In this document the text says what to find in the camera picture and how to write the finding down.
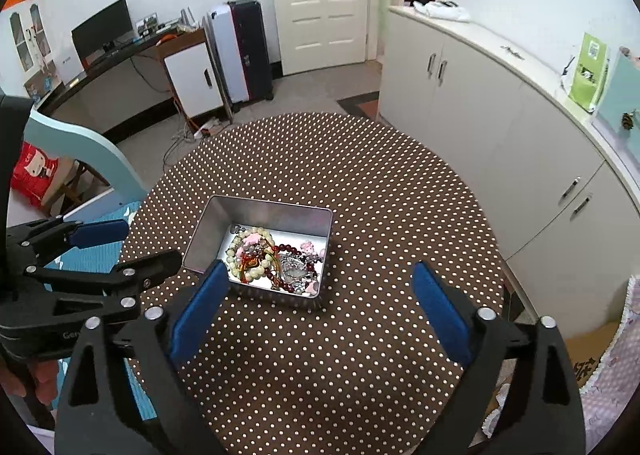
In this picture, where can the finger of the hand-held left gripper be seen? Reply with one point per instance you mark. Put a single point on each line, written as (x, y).
(150, 270)
(97, 232)

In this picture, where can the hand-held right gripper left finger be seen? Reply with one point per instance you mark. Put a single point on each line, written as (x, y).
(200, 310)

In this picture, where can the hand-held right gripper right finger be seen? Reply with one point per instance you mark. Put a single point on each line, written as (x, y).
(440, 310)

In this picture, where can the pink pearl charm cluster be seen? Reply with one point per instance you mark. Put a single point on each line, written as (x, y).
(250, 238)

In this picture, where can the silver metal tin box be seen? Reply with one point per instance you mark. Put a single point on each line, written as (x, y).
(220, 215)

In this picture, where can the white pink charm cluster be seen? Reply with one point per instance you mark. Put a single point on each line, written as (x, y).
(309, 247)

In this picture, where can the person's left hand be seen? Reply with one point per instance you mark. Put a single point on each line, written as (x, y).
(44, 380)

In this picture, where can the wooden stool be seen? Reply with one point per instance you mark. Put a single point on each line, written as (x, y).
(82, 175)

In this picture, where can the red cartoon cushion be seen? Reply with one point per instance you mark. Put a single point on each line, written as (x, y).
(35, 175)

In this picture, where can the white power strip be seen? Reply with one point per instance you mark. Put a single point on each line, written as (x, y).
(205, 127)

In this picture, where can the dark curved desk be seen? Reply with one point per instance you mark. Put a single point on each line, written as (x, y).
(100, 66)

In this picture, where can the small white cabinet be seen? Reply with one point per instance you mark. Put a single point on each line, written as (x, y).
(190, 80)

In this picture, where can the brown polka-dot tablecloth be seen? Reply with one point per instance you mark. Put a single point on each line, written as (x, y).
(325, 160)

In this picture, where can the pink floral quilt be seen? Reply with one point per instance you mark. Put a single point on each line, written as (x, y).
(615, 385)

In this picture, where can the black monitor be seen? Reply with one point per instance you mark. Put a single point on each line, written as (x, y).
(102, 30)

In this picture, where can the long white cabinet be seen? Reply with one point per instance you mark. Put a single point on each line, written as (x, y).
(475, 100)

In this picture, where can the brown doormat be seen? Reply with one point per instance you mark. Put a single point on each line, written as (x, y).
(360, 107)

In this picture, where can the white suitcase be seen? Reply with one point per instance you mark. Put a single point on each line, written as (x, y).
(220, 50)

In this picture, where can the dark purple suitcase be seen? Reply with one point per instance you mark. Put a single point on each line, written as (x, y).
(252, 50)

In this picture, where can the green packet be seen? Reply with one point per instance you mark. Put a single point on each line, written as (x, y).
(587, 80)

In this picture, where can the light teal box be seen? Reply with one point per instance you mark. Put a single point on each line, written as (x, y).
(617, 95)

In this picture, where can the white cloth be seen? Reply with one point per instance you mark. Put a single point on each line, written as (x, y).
(442, 11)

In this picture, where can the white panel door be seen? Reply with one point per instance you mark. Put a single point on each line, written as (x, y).
(320, 10)

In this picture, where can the light blue curved furniture frame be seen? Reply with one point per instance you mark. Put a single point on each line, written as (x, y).
(100, 150)

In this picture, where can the white glass-door wall cabinet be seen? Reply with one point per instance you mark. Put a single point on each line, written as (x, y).
(22, 42)

